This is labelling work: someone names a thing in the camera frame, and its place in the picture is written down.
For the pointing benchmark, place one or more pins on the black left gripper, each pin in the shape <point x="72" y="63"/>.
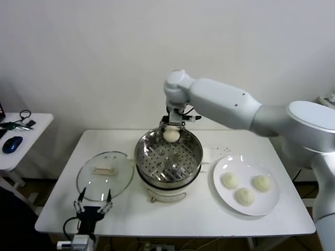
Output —
<point x="87" y="222"/>

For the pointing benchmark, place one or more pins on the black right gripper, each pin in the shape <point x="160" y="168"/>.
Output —
<point x="165" y="120"/>

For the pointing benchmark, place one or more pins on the white steamed baozi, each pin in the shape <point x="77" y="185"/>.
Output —
<point x="171" y="136"/>
<point x="261" y="183"/>
<point x="230" y="181"/>
<point x="245" y="197"/>

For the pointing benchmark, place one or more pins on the glass pot lid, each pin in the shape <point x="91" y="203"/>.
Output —
<point x="86" y="172"/>

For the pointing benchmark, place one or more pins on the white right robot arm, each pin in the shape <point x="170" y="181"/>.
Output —
<point x="222" y="99"/>

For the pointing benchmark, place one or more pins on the steel steamer basket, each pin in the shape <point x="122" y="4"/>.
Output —
<point x="146" y="149"/>

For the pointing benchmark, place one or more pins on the scattered dark crumbs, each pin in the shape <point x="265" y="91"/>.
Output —
<point x="227" y="149"/>

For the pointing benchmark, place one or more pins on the white round plate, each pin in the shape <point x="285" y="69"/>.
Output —
<point x="222" y="167"/>

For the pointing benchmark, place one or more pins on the white power strip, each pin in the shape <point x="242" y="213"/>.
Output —
<point x="159" y="247"/>

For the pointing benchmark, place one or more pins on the white side table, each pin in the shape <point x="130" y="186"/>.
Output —
<point x="39" y="125"/>

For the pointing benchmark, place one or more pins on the blue computer mouse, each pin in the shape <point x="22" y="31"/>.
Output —
<point x="12" y="144"/>

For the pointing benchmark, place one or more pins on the small black device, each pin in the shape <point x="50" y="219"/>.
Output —
<point x="31" y="123"/>

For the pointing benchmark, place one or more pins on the black flat device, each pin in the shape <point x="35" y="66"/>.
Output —
<point x="2" y="134"/>

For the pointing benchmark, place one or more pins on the laptop screen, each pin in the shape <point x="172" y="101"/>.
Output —
<point x="2" y="109"/>

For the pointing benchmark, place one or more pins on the stack of papers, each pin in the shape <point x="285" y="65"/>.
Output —
<point x="329" y="98"/>

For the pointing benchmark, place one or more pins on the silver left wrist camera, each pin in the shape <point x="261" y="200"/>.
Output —
<point x="83" y="241"/>

